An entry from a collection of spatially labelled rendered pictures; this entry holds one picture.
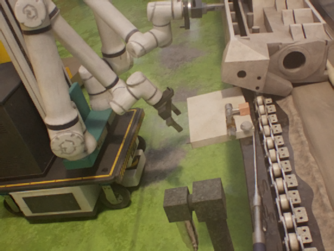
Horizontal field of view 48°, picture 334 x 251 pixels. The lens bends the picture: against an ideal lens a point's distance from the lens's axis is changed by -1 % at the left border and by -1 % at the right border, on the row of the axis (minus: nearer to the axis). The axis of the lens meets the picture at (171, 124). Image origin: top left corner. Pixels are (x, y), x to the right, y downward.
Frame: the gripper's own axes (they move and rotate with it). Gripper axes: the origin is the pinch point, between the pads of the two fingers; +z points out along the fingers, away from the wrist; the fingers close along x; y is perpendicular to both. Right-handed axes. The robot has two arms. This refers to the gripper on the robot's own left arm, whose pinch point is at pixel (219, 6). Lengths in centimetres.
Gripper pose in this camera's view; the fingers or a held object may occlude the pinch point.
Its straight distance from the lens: 184.7
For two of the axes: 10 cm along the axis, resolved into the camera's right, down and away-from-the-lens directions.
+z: 9.9, -0.4, -1.1
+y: -0.9, -8.2, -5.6
